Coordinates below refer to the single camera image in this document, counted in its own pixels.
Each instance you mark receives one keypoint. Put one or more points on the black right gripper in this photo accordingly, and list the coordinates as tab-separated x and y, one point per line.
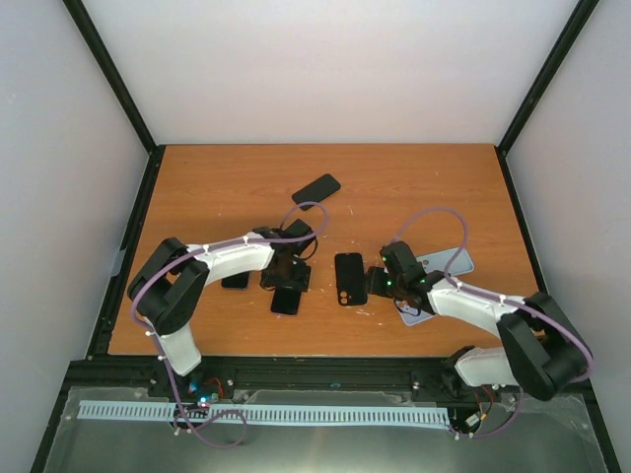
374	285

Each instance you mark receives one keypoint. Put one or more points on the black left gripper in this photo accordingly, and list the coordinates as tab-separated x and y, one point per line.
298	282

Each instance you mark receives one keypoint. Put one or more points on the purple phone black screen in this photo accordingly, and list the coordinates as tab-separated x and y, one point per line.
286	301

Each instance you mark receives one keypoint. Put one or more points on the black phone case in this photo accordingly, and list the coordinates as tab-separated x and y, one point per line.
350	279

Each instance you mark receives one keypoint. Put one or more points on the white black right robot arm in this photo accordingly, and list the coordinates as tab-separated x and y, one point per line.
540	352

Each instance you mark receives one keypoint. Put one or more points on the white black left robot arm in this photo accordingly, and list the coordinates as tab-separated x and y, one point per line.
165	292

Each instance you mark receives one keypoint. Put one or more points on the lavender phone case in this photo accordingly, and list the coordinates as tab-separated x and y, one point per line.
409	315

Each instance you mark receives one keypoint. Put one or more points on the blue phone black screen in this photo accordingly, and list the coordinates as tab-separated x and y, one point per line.
236	282

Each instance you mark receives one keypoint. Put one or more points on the light blue phone case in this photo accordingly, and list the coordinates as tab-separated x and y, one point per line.
458	262

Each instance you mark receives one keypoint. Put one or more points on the black phone on table top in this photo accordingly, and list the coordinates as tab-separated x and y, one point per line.
316	191

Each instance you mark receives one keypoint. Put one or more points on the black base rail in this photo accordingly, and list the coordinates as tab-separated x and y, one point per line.
424	379

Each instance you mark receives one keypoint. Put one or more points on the light blue cable duct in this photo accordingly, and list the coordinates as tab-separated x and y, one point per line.
269	415

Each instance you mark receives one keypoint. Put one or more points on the black left frame post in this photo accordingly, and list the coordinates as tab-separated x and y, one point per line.
92	38

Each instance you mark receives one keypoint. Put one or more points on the black frame post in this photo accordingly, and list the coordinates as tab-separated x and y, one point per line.
571	31
92	38

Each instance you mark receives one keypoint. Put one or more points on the black right frame post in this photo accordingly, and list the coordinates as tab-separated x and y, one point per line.
571	31

